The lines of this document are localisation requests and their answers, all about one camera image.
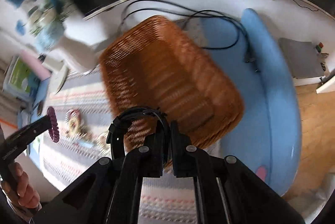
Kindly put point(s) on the pink book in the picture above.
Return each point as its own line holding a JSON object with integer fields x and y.
{"x": 35, "y": 65}

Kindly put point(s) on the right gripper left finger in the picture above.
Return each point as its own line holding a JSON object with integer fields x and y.
{"x": 108, "y": 192}

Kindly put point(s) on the brown round wooden object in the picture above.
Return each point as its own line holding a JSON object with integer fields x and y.
{"x": 40, "y": 106}

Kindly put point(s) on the white ribbed vase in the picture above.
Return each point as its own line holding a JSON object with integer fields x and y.
{"x": 77, "y": 55}

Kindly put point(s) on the grey flat box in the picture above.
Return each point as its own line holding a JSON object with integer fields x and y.
{"x": 302, "y": 58}

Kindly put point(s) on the striped woven table mat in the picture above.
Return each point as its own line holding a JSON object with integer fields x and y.
{"x": 83, "y": 112}

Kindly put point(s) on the green blue book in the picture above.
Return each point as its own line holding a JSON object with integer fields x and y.
{"x": 20, "y": 81}

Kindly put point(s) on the white desk lamp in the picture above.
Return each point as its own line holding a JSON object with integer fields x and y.
{"x": 59, "y": 72}

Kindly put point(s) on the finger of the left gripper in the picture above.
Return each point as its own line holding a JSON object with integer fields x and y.
{"x": 39, "y": 125}

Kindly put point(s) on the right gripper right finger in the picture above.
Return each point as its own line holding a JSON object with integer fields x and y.
{"x": 226, "y": 190}

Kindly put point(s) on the brown wicker basket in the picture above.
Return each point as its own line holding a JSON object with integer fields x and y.
{"x": 156, "y": 65}

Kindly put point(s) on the black watch band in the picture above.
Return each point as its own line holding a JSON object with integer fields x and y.
{"x": 129, "y": 130}

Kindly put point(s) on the light blue hair clip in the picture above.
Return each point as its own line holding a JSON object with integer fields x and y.
{"x": 86, "y": 144}

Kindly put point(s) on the blue white flower bouquet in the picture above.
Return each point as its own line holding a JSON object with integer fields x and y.
{"x": 43, "y": 20}

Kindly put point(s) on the person's left hand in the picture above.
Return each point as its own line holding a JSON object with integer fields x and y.
{"x": 25, "y": 195}

